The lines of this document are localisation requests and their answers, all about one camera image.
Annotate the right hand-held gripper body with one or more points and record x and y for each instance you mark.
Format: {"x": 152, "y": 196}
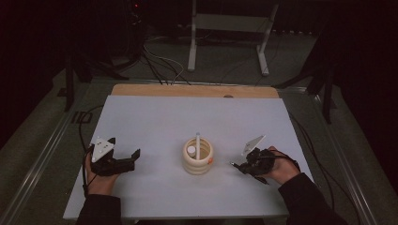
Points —
{"x": 261, "y": 162}

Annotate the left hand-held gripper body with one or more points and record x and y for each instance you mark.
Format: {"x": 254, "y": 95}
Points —
{"x": 109, "y": 167}

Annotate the cream ringed pen holder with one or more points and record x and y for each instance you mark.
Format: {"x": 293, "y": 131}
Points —
{"x": 197, "y": 167}

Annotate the thin white pen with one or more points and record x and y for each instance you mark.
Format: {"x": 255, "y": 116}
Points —
{"x": 197, "y": 143}

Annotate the thick white marker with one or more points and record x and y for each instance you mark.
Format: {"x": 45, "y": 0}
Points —
{"x": 191, "y": 151}

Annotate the person's left hand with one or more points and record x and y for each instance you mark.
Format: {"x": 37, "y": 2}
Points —
{"x": 100, "y": 186}

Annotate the person's right hand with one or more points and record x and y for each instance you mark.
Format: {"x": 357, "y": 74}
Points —
{"x": 283, "y": 170}

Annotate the white table mat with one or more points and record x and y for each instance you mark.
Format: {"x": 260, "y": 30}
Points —
{"x": 194, "y": 118}

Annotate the dark tripod stand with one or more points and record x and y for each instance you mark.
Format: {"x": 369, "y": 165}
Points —
{"x": 328, "y": 103}
{"x": 69, "y": 87}

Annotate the dark equipment rack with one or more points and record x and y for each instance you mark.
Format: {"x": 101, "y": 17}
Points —
{"x": 136, "y": 18}

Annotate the grey metal stand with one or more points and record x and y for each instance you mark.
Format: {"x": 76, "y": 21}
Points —
{"x": 228, "y": 22}

